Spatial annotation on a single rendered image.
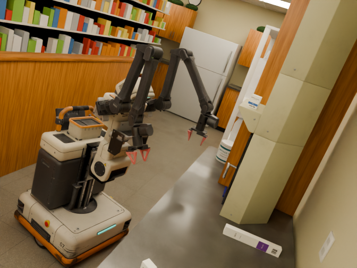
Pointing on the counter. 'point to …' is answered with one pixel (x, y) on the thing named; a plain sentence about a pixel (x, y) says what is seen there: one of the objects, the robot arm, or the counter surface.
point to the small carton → (254, 101)
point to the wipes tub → (224, 150)
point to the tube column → (322, 42)
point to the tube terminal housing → (274, 149)
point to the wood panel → (321, 123)
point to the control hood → (251, 115)
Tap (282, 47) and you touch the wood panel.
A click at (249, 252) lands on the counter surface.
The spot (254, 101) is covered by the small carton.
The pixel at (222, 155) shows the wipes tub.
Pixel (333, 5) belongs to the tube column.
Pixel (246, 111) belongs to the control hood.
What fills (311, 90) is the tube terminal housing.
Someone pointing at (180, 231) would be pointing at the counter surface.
